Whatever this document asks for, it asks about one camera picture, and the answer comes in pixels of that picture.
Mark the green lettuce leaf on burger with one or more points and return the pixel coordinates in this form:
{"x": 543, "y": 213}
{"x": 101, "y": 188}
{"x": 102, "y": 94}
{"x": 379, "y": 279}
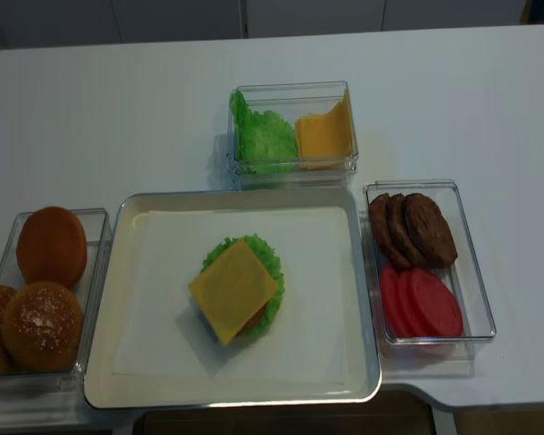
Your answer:
{"x": 272, "y": 265}

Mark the green lettuce leaves in box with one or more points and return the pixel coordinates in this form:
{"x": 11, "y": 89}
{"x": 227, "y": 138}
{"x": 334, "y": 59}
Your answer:
{"x": 265, "y": 139}

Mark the clear lettuce and cheese box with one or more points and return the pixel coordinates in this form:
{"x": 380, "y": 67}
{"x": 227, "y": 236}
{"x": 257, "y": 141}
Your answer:
{"x": 287, "y": 100}

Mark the yellow cheese slice on burger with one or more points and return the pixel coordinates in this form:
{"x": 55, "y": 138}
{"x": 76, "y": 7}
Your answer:
{"x": 231, "y": 290}

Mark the yellow cheese slices in box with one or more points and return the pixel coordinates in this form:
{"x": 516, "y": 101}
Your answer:
{"x": 325, "y": 136}

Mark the white rectangular serving tray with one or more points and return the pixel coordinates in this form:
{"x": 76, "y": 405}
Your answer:
{"x": 105, "y": 388}

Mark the brown patty in burger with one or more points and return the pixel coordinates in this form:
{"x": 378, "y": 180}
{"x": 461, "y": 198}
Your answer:
{"x": 253, "y": 321}

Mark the left brown meat patty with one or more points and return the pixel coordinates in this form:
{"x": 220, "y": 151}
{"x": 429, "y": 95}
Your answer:
{"x": 378, "y": 221}

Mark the brown meat patty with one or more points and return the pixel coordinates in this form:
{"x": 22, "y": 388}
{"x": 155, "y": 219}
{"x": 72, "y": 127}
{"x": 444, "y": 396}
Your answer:
{"x": 429, "y": 230}
{"x": 399, "y": 233}
{"x": 378, "y": 221}

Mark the middle brown meat patty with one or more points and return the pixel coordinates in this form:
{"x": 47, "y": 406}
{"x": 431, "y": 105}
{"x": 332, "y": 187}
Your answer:
{"x": 399, "y": 233}

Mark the white paper sheet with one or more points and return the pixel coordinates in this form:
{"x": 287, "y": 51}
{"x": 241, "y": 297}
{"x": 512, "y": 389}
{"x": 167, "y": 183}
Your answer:
{"x": 301, "y": 338}

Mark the right brown meat patty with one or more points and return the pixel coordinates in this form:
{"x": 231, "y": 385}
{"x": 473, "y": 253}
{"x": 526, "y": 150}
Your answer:
{"x": 429, "y": 230}

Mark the left red tomato slice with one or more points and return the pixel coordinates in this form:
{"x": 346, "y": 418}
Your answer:
{"x": 392, "y": 308}

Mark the red tomato slice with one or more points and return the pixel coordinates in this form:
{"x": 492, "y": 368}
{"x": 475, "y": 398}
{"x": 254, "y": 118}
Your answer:
{"x": 410, "y": 317}
{"x": 435, "y": 305}
{"x": 392, "y": 308}

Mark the clear patty and tomato box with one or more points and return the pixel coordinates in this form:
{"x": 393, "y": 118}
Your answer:
{"x": 463, "y": 278}

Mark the middle red tomato slice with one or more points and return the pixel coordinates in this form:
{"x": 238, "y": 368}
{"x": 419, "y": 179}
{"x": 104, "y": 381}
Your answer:
{"x": 410, "y": 317}

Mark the right red tomato slice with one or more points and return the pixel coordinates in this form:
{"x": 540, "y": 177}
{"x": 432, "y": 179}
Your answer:
{"x": 435, "y": 305}

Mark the plain brown bun bottom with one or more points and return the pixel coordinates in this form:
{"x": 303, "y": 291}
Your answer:
{"x": 52, "y": 247}

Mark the clear bun box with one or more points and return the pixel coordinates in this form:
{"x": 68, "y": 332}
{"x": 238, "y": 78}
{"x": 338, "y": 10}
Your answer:
{"x": 88, "y": 290}

